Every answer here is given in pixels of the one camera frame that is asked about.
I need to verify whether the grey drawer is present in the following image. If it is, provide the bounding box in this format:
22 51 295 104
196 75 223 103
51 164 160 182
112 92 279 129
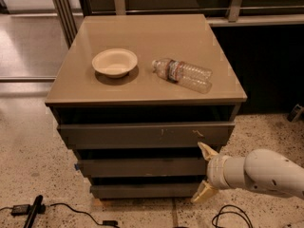
58 122 235 149
90 183 199 199
78 158 207 178

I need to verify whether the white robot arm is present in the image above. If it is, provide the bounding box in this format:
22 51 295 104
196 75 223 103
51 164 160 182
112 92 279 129
191 142 304 203

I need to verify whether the white paper bowl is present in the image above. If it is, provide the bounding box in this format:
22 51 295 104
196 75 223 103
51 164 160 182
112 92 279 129
92 48 138 78

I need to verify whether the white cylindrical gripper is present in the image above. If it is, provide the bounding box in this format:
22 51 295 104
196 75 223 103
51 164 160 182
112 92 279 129
191 142 229 203

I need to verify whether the clear plastic water bottle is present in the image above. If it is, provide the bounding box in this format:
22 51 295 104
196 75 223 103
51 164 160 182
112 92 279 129
152 58 213 94

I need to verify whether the black power adapter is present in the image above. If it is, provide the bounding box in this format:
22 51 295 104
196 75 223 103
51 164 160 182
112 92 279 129
10 204 30 216

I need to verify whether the black floor cable left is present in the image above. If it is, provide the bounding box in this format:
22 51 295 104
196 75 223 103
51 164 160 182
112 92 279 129
45 202 120 228

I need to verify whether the dark object on floor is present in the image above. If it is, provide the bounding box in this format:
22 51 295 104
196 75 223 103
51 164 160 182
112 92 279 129
287 104 304 123

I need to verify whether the black looped cable right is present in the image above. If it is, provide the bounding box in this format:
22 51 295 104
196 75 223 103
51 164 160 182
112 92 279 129
211 204 254 228

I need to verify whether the metal shelf rack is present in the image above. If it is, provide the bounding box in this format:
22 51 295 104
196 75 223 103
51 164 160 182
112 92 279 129
53 0 304 43

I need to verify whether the grey three-drawer cabinet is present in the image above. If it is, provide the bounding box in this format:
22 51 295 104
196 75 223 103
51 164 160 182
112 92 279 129
46 15 247 186

